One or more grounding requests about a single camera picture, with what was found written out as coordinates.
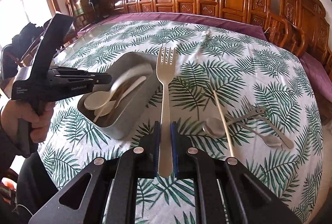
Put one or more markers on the grey metal rectangular tray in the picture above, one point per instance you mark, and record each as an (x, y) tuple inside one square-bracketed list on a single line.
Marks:
[(119, 123)]

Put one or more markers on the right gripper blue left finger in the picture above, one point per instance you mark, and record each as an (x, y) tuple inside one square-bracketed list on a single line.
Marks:
[(136, 163)]

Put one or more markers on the wooden dining chair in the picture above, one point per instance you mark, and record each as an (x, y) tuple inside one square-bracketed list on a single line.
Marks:
[(19, 46)]

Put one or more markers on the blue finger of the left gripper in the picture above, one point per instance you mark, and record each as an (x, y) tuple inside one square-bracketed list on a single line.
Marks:
[(66, 72), (78, 86)]

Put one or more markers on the cream plastic fork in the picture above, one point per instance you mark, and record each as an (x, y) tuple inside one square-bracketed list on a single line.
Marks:
[(165, 72)]

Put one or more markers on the cream plastic spoon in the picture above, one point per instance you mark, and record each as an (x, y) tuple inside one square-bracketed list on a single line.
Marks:
[(136, 83), (97, 100)]

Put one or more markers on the carved wooden armchair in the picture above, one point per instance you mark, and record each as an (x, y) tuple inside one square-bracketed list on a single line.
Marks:
[(310, 29)]

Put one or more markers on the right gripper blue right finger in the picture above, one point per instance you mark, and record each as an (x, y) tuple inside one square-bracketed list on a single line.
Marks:
[(216, 188)]

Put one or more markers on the purple sofa cushion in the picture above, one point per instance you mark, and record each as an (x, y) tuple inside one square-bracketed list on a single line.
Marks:
[(239, 27)]

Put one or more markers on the person's left hand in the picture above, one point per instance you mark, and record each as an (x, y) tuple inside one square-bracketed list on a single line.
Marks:
[(15, 110)]

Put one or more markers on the purple armchair cushion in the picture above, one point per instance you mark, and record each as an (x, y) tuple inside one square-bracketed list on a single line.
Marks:
[(317, 75)]

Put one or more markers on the green leaf pattern tablecloth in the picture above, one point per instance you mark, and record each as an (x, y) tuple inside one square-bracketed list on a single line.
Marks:
[(242, 70)]

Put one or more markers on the dark brown wooden chopstick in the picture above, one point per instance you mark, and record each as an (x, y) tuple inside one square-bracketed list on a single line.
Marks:
[(120, 94)]

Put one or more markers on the light bamboo chopstick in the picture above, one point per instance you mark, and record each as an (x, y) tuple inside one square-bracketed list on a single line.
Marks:
[(224, 124)]

